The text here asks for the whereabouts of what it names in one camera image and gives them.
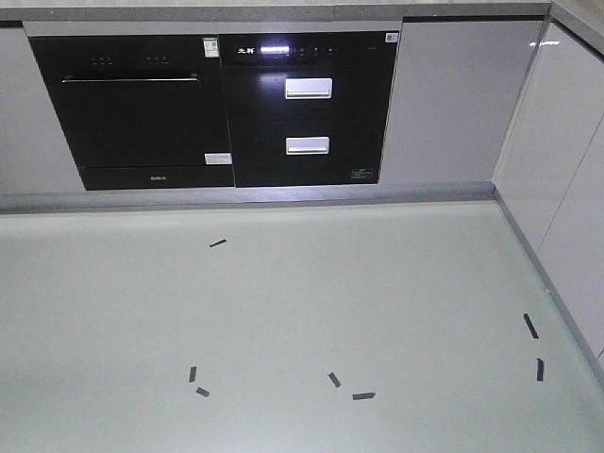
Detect lower silver drawer handle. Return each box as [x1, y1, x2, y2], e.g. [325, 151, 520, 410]
[285, 137, 330, 156]

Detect grey cabinet door panel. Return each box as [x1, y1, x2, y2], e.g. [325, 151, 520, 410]
[379, 21, 542, 184]

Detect black disinfection cabinet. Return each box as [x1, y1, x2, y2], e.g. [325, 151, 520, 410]
[219, 30, 399, 187]

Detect black built-in oven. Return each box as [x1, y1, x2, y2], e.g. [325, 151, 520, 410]
[29, 35, 234, 191]

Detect silver drawer handle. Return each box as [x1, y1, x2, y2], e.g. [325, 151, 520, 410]
[285, 137, 330, 156]
[284, 77, 333, 100]

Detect upper silver drawer handle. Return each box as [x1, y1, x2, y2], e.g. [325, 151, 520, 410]
[284, 77, 333, 100]

